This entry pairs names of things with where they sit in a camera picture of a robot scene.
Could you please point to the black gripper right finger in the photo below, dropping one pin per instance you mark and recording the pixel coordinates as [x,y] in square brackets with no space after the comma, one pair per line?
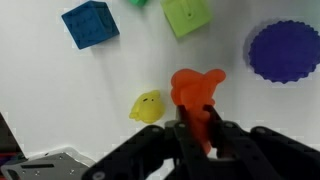
[266,153]

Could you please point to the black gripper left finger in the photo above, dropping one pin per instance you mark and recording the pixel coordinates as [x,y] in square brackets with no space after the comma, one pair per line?
[150,153]

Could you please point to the orange plush toy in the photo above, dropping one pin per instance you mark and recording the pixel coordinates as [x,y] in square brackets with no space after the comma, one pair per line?
[193,90]

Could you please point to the yellow rubber duck toy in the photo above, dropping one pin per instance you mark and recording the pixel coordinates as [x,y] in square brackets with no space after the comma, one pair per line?
[148,106]

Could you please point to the grey metal plate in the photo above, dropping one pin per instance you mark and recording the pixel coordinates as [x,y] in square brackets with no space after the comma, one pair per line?
[50,165]

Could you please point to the purple spiky ball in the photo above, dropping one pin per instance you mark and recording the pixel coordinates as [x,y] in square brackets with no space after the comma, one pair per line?
[285,51]

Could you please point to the light green soft cube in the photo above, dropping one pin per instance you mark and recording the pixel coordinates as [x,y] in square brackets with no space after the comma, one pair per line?
[186,15]

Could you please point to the dark blue soft cube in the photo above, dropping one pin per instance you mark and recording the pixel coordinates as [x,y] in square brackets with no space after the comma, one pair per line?
[90,23]

